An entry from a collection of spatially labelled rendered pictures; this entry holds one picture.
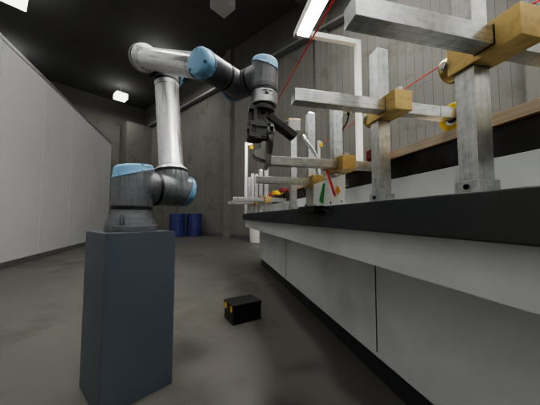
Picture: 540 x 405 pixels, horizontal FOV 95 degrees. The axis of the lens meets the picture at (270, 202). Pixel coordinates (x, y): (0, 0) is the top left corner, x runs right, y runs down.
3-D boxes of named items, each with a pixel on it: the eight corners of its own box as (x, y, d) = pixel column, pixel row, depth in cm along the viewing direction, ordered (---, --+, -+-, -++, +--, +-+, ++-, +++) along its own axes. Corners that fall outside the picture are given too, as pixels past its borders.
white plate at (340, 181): (344, 204, 82) (343, 173, 82) (312, 206, 107) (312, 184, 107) (345, 204, 82) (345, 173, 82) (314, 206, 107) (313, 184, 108)
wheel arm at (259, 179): (256, 184, 105) (256, 174, 105) (255, 186, 108) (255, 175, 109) (349, 187, 115) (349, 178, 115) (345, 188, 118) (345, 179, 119)
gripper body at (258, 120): (246, 145, 85) (247, 110, 86) (270, 146, 87) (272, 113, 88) (249, 137, 78) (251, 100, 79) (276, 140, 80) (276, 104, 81)
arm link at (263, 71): (262, 71, 92) (284, 61, 86) (260, 104, 91) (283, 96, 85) (244, 57, 84) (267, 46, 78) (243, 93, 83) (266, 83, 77)
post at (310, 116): (308, 212, 114) (308, 111, 117) (305, 212, 117) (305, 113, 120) (316, 212, 115) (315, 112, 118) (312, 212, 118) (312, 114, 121)
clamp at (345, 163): (342, 169, 83) (342, 153, 84) (325, 175, 96) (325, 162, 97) (357, 169, 85) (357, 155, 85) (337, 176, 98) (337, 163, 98)
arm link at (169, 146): (147, 208, 113) (141, 59, 123) (182, 209, 126) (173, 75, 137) (165, 202, 104) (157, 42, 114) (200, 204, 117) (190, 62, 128)
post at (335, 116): (335, 223, 89) (333, 95, 92) (330, 223, 93) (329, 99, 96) (343, 223, 90) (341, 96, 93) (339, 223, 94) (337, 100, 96)
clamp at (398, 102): (393, 108, 59) (392, 87, 60) (360, 127, 73) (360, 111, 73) (415, 110, 61) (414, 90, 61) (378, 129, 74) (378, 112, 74)
